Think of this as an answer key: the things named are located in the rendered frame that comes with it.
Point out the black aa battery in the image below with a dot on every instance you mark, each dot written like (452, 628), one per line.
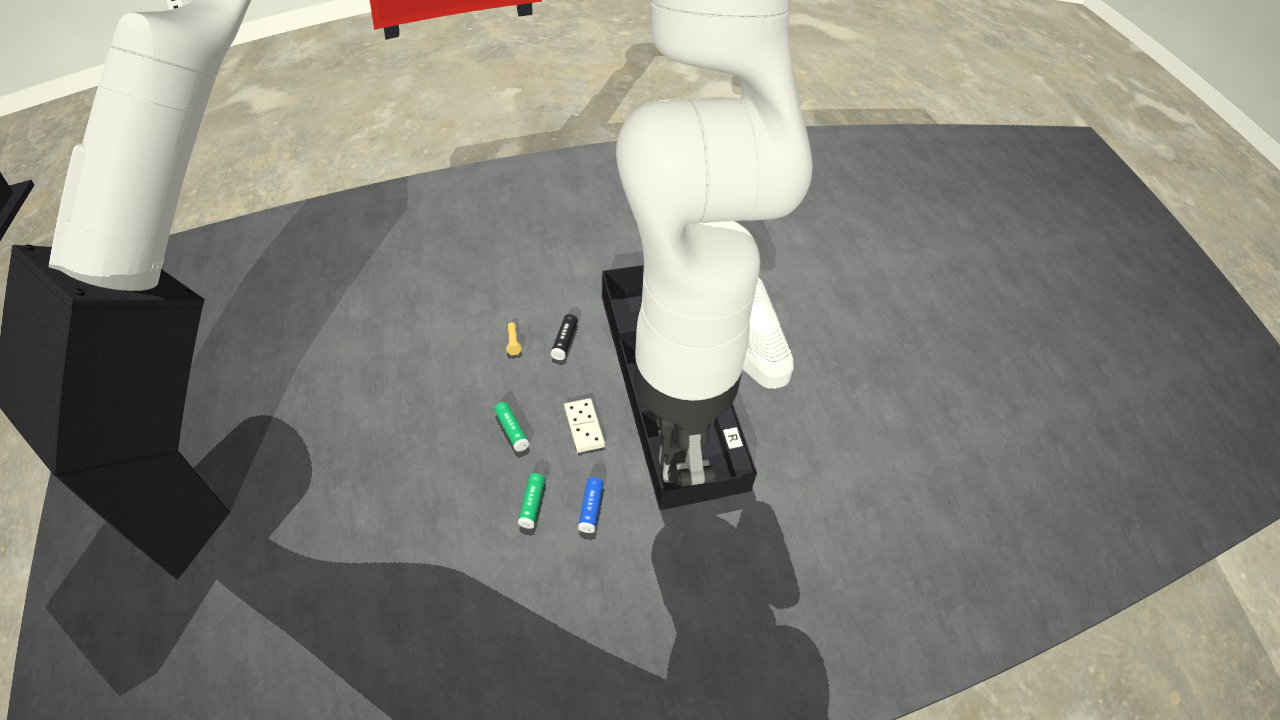
(564, 337)

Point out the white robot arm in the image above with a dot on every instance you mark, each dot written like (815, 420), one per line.
(680, 161)

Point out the black divided bin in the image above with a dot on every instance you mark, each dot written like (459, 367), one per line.
(622, 298)

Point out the blue aa battery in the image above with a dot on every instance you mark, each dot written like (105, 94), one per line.
(590, 506)

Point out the white domino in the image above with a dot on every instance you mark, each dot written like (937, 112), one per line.
(584, 425)

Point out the green aa battery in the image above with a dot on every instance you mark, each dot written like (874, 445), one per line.
(511, 426)
(531, 500)

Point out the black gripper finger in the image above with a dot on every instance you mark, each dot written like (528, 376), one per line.
(661, 453)
(693, 471)

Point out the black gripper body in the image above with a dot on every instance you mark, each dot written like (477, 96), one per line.
(691, 416)

